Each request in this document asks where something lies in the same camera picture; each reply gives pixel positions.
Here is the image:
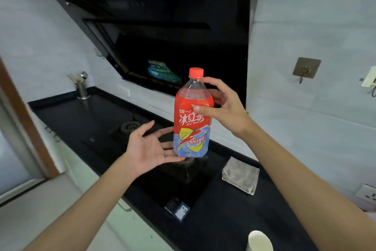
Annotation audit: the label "black gas stove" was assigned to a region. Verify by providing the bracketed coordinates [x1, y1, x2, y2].
[82, 114, 227, 210]

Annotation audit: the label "brown wooden door frame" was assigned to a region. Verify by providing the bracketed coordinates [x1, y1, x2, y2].
[0, 57, 61, 179]

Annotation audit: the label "metal adhesive wall hook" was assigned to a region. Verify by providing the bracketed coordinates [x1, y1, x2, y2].
[293, 57, 321, 85]

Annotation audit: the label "person's left forearm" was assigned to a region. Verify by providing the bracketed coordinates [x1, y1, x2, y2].
[22, 154, 138, 251]

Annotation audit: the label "grey folded cloth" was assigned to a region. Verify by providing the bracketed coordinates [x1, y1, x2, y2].
[221, 156, 260, 196]

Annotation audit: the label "black range hood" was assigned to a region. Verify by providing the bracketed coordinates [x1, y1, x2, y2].
[54, 0, 252, 107]

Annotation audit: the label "white paper cup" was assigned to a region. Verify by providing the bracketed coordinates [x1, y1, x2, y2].
[246, 230, 274, 251]

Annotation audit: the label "small dark box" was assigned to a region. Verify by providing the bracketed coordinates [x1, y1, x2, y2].
[164, 197, 190, 223]

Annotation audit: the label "steel utensil holder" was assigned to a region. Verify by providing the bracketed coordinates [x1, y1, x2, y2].
[68, 71, 91, 100]

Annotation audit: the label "person's right hand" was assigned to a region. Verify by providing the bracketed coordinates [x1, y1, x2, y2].
[193, 76, 255, 138]

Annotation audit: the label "person's left hand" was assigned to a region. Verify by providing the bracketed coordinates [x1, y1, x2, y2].
[124, 121, 186, 174]

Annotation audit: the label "red-capped plastic drink bottle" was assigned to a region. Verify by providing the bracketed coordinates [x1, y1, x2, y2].
[173, 67, 214, 158]

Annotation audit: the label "silver cabinet handle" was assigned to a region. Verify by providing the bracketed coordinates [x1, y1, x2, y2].
[117, 198, 132, 212]
[45, 126, 62, 143]

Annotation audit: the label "person's right forearm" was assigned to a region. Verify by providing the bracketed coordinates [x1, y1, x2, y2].
[241, 122, 376, 251]

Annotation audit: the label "white wall socket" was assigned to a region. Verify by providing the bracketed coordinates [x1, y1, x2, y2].
[355, 184, 376, 205]

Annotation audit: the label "white base cabinets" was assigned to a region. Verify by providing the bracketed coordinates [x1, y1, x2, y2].
[29, 104, 177, 251]

